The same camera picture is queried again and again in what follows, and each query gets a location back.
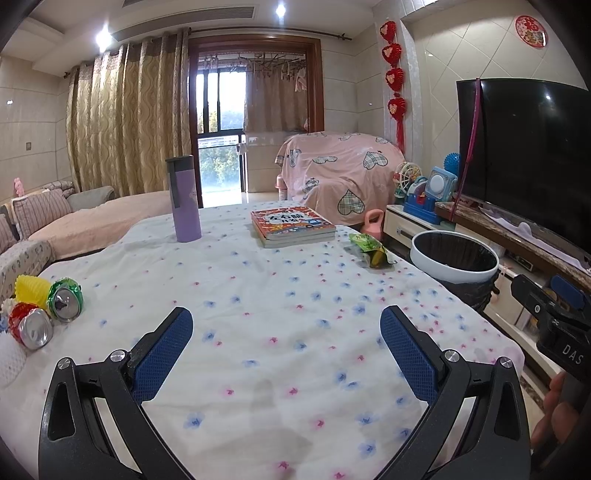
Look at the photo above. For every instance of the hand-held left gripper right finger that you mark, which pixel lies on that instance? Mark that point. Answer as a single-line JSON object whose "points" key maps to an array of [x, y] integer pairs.
{"points": [[411, 355]]}

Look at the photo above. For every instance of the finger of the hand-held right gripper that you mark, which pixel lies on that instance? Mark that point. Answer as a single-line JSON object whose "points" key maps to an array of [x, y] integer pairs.
{"points": [[568, 290], [531, 300]]}

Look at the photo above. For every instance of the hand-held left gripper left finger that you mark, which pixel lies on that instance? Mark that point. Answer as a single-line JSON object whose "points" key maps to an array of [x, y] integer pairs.
{"points": [[161, 355]]}

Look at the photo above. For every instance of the black trash bag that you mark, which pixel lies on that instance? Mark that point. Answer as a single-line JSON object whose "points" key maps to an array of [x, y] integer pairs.
{"points": [[466, 295]]}

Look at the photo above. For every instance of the white round trash bin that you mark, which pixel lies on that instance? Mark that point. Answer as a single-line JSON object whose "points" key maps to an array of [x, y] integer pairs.
{"points": [[425, 263]]}

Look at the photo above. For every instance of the person's right hand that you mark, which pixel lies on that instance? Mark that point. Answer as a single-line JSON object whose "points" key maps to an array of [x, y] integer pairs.
{"points": [[551, 424]]}

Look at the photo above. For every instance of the marble top television stand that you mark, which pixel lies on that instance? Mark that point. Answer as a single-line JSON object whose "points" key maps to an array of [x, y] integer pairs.
{"points": [[508, 240]]}

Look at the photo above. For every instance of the green drink can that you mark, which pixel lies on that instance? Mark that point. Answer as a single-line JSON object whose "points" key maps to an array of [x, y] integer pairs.
{"points": [[64, 300]]}

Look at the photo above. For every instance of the green and gold wrapper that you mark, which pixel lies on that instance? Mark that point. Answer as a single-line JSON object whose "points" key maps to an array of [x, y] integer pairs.
{"points": [[364, 242]]}

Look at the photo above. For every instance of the red drink can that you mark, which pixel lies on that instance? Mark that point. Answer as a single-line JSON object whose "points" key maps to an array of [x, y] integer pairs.
{"points": [[34, 327]]}

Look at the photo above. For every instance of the pink kettlebell toy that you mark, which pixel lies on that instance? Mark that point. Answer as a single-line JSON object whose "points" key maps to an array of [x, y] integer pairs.
{"points": [[371, 226]]}

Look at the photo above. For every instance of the blue plastic toy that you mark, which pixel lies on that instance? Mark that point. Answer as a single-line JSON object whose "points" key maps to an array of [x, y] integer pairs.
{"points": [[420, 205]]}

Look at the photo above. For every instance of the light blue cube toy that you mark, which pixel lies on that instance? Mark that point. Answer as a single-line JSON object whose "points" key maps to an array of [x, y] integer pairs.
{"points": [[441, 184]]}

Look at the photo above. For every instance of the pink sofa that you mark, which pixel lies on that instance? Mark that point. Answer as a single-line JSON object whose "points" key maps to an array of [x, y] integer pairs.
{"points": [[101, 221]]}

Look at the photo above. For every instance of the purple thermos bottle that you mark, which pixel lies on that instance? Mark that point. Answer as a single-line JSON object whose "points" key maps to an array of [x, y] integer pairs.
{"points": [[184, 207]]}

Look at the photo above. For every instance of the black television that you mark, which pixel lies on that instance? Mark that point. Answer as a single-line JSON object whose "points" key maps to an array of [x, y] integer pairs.
{"points": [[521, 147]]}

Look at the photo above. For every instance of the thin paperback book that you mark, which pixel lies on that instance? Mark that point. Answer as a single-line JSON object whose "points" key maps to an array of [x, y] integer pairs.
{"points": [[300, 243]]}

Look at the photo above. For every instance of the blue spiky ball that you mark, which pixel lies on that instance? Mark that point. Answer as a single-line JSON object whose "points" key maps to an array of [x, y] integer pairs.
{"points": [[452, 162]]}

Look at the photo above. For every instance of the grey cushion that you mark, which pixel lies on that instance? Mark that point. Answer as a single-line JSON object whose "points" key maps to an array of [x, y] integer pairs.
{"points": [[92, 198]]}

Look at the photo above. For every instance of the pink stick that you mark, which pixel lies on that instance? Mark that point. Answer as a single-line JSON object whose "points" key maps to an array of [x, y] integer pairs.
{"points": [[472, 138]]}

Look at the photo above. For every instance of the stack of books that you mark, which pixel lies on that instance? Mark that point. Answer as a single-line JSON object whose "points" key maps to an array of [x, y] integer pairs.
{"points": [[291, 221]]}

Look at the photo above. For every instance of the striped pink cushion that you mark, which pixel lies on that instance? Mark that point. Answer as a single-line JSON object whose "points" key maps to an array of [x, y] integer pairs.
{"points": [[41, 212]]}

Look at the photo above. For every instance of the pink heart print cover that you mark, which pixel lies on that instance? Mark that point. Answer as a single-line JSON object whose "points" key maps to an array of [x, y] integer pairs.
{"points": [[337, 166]]}

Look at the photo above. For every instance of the pink bottle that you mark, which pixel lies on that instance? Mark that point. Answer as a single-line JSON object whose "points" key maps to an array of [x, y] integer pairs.
{"points": [[281, 187]]}

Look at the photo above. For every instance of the white balcony cabinet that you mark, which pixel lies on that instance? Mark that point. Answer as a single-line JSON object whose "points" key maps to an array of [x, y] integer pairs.
{"points": [[261, 161]]}

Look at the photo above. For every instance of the pink plush toy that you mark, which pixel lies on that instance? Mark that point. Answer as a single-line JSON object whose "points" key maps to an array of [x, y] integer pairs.
{"points": [[18, 187]]}

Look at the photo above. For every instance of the beige patterned curtain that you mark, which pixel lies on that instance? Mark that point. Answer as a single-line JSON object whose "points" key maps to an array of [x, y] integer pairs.
{"points": [[129, 115]]}

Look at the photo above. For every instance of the red knot hanging decoration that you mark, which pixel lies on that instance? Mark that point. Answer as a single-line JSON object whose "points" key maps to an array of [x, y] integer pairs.
{"points": [[395, 78]]}

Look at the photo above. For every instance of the balcony curtain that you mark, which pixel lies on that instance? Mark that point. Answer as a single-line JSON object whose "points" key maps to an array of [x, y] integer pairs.
{"points": [[272, 101]]}

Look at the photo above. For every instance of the clothes drying rack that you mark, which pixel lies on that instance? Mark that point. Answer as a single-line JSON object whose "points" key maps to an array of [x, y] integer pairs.
{"points": [[254, 62]]}

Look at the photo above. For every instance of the ceiling spotlight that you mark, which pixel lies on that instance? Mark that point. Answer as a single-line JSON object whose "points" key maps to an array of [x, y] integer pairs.
{"points": [[280, 9], [104, 36]]}

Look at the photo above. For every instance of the curtain rod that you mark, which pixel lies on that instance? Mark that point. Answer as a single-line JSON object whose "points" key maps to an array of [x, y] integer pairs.
{"points": [[231, 31]]}

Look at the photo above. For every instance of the ceiling air vent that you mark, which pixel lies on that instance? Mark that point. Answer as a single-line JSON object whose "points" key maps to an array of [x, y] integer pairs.
{"points": [[184, 9]]}

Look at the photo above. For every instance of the round red wall sticker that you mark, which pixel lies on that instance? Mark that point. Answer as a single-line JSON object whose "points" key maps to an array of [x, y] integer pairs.
{"points": [[532, 31]]}

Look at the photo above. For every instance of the wooden balcony door frame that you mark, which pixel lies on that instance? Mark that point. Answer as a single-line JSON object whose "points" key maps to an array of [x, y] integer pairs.
{"points": [[316, 92]]}

